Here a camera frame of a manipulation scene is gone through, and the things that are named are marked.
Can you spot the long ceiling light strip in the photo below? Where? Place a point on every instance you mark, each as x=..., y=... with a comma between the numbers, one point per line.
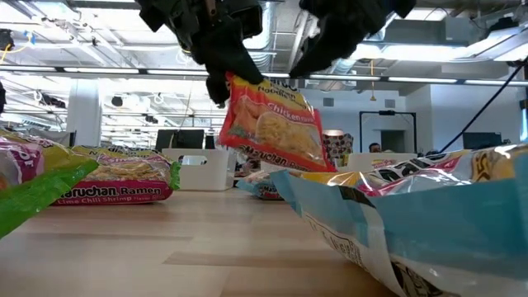
x=354, y=77

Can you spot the white column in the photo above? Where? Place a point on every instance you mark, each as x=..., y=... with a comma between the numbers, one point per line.
x=84, y=115

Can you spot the black computer monitor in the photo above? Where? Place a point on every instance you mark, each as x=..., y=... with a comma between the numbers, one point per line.
x=179, y=140

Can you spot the patterned partition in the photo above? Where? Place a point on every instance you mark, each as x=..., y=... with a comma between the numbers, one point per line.
x=340, y=144

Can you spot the black wall screen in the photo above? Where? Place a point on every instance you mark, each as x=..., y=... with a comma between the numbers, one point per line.
x=482, y=140

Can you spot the green lime shrimp ramen pack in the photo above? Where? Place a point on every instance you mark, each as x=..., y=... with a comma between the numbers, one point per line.
x=24, y=198
x=115, y=194

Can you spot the orange chicken ramen pack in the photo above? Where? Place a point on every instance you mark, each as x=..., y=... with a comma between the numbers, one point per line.
x=280, y=128

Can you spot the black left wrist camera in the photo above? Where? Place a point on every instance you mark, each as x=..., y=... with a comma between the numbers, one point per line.
x=247, y=20

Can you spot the black metal rig frame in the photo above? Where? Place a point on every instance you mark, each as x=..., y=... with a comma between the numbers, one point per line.
x=387, y=112

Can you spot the white plastic bin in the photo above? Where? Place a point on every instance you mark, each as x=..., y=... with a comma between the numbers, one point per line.
x=359, y=161
x=214, y=177

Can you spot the person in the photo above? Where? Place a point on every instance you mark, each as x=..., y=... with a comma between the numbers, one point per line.
x=374, y=147

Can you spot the blue beef ramen pack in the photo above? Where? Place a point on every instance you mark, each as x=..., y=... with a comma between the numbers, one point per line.
x=257, y=187
x=453, y=231

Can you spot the wide silver ventilation duct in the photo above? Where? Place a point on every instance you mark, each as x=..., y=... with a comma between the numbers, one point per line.
x=268, y=53

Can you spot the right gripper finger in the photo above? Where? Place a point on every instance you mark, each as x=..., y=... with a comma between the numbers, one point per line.
x=330, y=49

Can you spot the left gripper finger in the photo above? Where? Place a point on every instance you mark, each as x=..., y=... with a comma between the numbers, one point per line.
x=218, y=88
x=227, y=53

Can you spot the slanted silver ventilation duct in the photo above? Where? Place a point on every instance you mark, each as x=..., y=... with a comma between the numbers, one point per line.
x=348, y=64

